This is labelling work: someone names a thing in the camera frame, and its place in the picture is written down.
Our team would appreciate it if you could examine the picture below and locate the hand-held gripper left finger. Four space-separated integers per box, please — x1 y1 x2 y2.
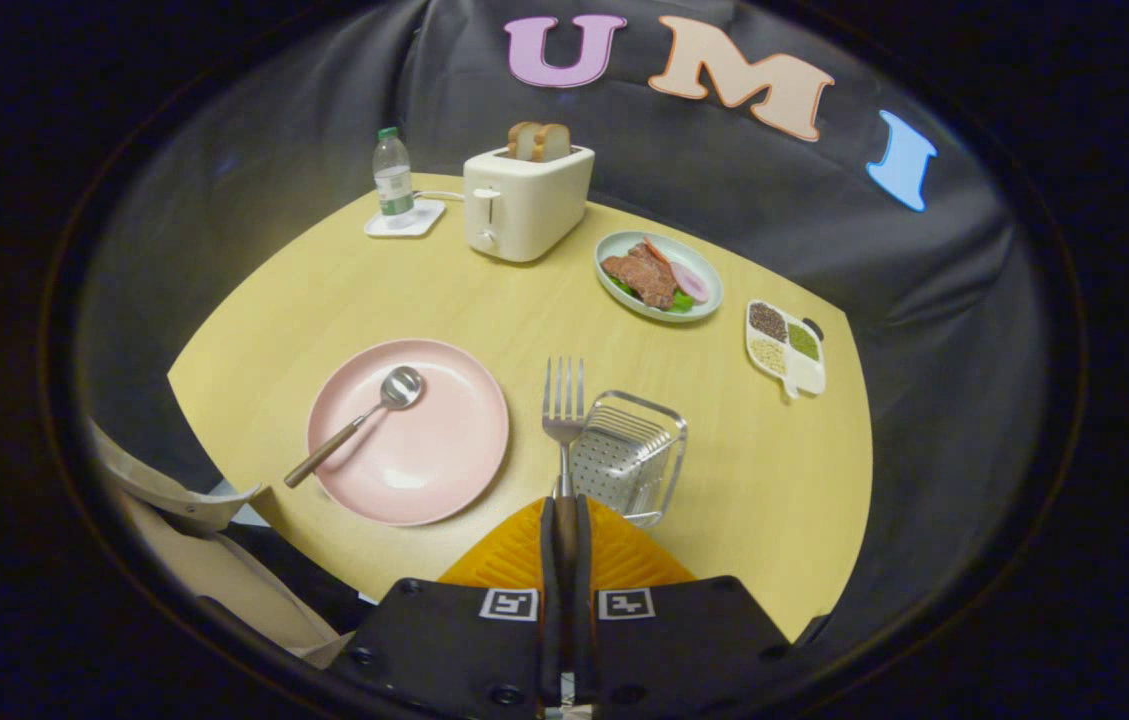
324 495 566 720

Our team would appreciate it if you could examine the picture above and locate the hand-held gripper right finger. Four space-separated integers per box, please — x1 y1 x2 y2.
574 495 795 720

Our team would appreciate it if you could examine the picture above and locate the wooden-handled metal fork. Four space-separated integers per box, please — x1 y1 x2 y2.
541 356 588 591

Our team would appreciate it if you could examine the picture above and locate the wooden-handled metal spoon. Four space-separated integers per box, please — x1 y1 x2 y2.
284 366 425 489

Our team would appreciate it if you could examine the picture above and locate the pink plate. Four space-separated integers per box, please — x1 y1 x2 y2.
307 339 511 527

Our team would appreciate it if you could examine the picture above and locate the white divided grain dish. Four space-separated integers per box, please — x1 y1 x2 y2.
745 299 827 400

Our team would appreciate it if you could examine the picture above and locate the brown meat slice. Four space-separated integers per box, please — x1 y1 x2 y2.
601 245 678 309

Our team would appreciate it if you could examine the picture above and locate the pink ham slice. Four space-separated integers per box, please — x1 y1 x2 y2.
670 262 711 303

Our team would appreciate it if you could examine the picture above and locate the person's beige clothing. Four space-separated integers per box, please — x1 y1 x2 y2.
89 420 355 669

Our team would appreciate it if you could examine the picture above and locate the pale green food plate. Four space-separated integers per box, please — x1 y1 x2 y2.
594 230 725 323

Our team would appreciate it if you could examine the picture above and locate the white toaster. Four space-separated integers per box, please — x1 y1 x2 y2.
463 145 596 264

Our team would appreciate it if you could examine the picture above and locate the white square coaster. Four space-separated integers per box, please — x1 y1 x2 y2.
364 199 447 239

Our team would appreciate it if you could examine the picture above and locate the clear water bottle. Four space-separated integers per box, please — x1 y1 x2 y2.
372 127 417 219

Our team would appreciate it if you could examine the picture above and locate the black backdrop cloth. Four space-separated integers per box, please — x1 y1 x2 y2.
74 0 1055 691

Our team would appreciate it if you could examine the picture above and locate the wire cutlery basket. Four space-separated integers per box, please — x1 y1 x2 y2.
569 390 689 528

